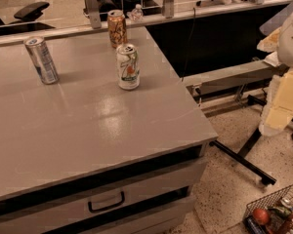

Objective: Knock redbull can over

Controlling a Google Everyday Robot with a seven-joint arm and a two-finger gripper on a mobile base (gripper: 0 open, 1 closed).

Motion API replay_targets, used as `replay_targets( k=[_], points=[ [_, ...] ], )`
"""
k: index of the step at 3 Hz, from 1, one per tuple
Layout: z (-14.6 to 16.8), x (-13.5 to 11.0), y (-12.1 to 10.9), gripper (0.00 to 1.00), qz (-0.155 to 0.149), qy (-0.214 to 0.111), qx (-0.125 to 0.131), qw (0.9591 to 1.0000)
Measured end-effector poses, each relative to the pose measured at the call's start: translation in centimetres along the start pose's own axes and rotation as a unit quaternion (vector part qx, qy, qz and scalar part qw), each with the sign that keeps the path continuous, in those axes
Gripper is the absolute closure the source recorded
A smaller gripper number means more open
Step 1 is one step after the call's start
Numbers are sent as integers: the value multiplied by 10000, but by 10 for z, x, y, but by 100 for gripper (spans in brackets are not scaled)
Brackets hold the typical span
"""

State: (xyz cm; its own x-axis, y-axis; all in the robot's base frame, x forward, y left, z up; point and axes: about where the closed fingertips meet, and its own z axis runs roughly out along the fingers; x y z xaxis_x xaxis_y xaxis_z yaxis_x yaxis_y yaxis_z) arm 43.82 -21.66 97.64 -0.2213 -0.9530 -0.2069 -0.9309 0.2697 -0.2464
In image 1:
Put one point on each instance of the black drawer handle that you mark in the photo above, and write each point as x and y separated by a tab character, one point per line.
106	202

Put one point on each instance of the black wire basket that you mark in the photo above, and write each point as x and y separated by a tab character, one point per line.
272	214

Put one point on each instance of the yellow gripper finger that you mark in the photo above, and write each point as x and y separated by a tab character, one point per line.
270	43
278	112

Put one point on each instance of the red apple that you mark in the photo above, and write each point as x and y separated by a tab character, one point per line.
261	216

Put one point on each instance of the silver blue redbull can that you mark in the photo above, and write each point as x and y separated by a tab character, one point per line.
42	60

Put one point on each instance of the brown patterned tea can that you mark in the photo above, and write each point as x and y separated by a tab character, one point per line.
116	23

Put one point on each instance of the small clear bottle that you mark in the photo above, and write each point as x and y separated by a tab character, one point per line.
136	14

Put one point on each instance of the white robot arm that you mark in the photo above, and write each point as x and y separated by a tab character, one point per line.
285	43

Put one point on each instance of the black office chair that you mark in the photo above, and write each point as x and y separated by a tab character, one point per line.
24	20

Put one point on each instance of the black metal floor frame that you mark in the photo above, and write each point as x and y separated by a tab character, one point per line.
239	157

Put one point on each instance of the grey drawer cabinet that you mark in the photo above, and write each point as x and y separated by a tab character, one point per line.
157	191

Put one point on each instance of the white wipes packet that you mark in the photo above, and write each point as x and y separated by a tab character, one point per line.
272	59

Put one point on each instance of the green packet in basket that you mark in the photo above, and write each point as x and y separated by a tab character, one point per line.
280	211

